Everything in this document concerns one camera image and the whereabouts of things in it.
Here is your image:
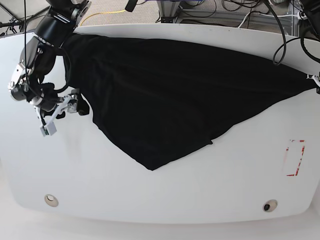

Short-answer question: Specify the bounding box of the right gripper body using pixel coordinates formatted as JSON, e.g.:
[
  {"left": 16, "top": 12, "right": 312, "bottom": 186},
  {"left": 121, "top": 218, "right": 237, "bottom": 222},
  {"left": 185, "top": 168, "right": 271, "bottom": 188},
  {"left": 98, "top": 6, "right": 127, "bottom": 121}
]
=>
[{"left": 34, "top": 88, "right": 80, "bottom": 123}]

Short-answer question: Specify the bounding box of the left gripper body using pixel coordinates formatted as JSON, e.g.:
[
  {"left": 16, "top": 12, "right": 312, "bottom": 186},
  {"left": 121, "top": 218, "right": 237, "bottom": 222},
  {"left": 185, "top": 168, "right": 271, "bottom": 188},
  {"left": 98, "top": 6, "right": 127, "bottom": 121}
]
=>
[{"left": 307, "top": 74, "right": 320, "bottom": 95}]

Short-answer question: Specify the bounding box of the black T-shirt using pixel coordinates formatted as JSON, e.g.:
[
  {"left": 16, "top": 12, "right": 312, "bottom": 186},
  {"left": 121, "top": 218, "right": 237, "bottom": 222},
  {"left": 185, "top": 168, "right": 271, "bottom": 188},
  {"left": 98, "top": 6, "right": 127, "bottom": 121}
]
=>
[{"left": 63, "top": 34, "right": 316, "bottom": 171}]

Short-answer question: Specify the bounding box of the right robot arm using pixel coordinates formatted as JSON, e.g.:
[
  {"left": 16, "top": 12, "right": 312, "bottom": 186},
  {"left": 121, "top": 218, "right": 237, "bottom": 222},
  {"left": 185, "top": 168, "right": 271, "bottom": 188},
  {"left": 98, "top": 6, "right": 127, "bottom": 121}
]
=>
[{"left": 8, "top": 0, "right": 91, "bottom": 124}]

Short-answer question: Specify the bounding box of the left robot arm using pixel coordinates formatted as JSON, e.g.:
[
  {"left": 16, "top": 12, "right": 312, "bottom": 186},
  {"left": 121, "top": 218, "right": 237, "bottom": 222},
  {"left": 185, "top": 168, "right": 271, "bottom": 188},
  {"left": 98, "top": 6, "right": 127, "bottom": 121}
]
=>
[{"left": 271, "top": 0, "right": 320, "bottom": 66}]

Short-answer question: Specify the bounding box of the white power strip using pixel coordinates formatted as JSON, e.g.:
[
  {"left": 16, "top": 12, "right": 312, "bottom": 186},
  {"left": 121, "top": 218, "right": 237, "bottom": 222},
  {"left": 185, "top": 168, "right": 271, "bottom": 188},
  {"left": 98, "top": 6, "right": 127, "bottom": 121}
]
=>
[{"left": 297, "top": 10, "right": 308, "bottom": 21}]

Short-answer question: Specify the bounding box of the left table grommet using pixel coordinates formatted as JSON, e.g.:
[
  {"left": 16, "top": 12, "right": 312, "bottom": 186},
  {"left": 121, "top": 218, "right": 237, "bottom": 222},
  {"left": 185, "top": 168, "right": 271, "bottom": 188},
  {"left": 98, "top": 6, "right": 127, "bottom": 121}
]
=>
[{"left": 44, "top": 194, "right": 59, "bottom": 208}]

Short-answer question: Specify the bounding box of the table grommet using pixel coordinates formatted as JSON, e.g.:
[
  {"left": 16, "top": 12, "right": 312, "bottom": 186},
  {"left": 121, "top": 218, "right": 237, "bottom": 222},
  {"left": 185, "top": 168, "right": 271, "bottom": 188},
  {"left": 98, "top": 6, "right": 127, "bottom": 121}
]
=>
[
  {"left": 262, "top": 199, "right": 278, "bottom": 213},
  {"left": 44, "top": 194, "right": 59, "bottom": 208}
]

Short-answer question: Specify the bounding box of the red tape rectangle marking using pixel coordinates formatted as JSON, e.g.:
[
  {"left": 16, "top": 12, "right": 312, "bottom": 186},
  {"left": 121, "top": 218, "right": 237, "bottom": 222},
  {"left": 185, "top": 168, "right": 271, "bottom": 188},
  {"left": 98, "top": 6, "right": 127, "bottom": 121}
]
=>
[{"left": 282, "top": 139, "right": 306, "bottom": 177}]

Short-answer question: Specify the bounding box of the right table grommet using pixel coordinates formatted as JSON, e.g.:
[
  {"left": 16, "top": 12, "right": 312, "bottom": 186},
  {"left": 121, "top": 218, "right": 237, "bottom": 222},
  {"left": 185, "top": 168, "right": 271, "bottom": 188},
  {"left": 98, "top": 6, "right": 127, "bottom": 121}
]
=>
[{"left": 262, "top": 199, "right": 278, "bottom": 213}]

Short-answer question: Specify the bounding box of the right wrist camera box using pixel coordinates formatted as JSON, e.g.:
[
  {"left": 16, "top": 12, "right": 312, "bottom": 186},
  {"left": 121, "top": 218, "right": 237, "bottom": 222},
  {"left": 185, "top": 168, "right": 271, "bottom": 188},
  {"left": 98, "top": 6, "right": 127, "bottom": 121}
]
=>
[{"left": 40, "top": 122, "right": 57, "bottom": 137}]

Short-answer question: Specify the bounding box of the yellow cable on floor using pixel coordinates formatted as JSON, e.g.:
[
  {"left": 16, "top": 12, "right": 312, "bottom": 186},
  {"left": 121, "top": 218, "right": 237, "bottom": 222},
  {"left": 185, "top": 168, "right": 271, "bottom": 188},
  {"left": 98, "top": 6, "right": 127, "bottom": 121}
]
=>
[{"left": 79, "top": 9, "right": 126, "bottom": 27}]

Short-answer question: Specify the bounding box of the aluminium table leg frame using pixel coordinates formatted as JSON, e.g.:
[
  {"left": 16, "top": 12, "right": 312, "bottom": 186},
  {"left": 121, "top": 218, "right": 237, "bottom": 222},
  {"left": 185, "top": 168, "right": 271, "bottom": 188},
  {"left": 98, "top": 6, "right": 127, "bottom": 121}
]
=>
[{"left": 156, "top": 0, "right": 183, "bottom": 24}]

